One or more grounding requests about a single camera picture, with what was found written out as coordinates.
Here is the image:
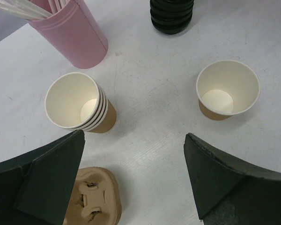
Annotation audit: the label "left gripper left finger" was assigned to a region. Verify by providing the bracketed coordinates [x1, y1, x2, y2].
[0, 130, 85, 225]

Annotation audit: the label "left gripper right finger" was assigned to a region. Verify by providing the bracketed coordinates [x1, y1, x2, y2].
[184, 133, 281, 225]

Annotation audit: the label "stack of brown paper cups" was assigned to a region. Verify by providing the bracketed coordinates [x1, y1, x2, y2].
[44, 72, 117, 134]

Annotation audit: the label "single brown paper cup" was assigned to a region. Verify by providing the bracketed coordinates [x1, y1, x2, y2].
[196, 60, 260, 120]

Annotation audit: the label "stack of black lids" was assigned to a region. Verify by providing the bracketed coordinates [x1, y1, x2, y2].
[150, 0, 194, 35]

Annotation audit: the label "brown pulp cup carriers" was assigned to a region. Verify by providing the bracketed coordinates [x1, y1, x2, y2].
[63, 167, 122, 225]

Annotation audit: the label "pink straw holder cup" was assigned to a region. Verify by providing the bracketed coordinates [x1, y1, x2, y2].
[27, 0, 108, 69]

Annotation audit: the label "white wrapped straws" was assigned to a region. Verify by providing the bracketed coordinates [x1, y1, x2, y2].
[0, 0, 69, 20]

